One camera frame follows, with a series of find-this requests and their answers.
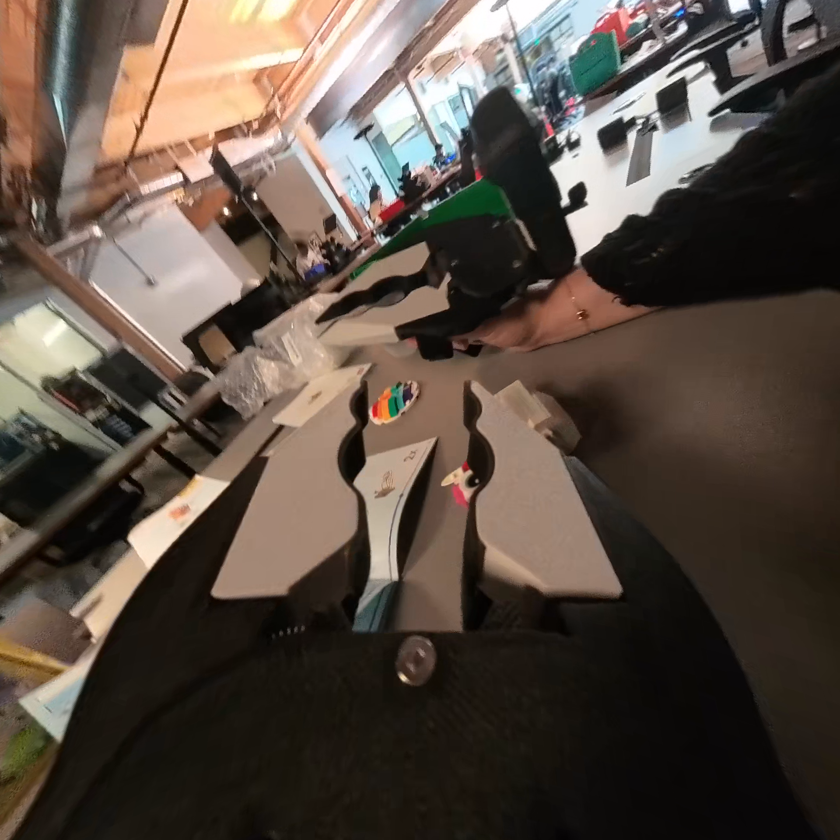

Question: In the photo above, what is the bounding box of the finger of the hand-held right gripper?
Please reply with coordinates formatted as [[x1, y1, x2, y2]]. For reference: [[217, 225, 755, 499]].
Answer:
[[320, 318, 411, 349], [314, 270, 435, 324]]

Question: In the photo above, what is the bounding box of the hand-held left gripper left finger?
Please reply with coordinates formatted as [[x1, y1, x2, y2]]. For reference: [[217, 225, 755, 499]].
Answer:
[[211, 381, 371, 614]]

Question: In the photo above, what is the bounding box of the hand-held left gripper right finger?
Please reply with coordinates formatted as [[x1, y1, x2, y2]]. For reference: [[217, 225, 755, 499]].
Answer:
[[461, 379, 623, 610]]

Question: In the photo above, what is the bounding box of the person's right forearm black sleeve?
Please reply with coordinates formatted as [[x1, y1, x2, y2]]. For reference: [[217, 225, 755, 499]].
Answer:
[[580, 66, 840, 311]]

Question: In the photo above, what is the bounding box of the lego instruction booklet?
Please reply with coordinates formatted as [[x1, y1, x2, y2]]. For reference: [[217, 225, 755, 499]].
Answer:
[[353, 436, 439, 634]]

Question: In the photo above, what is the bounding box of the person's right hand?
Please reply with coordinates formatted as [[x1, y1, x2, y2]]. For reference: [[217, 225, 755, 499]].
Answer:
[[451, 268, 658, 354]]

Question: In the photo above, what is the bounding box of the clear plastic bag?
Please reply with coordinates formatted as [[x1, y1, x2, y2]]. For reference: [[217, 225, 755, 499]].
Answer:
[[218, 348, 284, 421], [252, 294, 359, 383]]

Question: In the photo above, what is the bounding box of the white paper card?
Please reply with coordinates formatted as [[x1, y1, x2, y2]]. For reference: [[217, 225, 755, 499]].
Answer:
[[272, 364, 372, 428]]

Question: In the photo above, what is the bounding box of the small white box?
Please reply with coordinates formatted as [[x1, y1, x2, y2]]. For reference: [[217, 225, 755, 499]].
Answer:
[[492, 381, 582, 455]]

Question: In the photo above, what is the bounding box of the white sheet with orange print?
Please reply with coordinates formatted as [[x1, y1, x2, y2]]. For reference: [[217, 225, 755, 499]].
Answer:
[[127, 475, 228, 586]]

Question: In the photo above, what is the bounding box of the black office chair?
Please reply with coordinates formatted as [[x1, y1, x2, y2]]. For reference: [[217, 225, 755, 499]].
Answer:
[[469, 85, 589, 280]]

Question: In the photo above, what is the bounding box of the green storage crate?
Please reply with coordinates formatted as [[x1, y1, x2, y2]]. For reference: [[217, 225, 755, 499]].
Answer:
[[567, 31, 623, 98]]

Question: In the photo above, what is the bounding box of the metal ventilation duct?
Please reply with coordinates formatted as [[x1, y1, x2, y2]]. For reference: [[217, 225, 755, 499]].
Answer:
[[39, 0, 166, 221]]

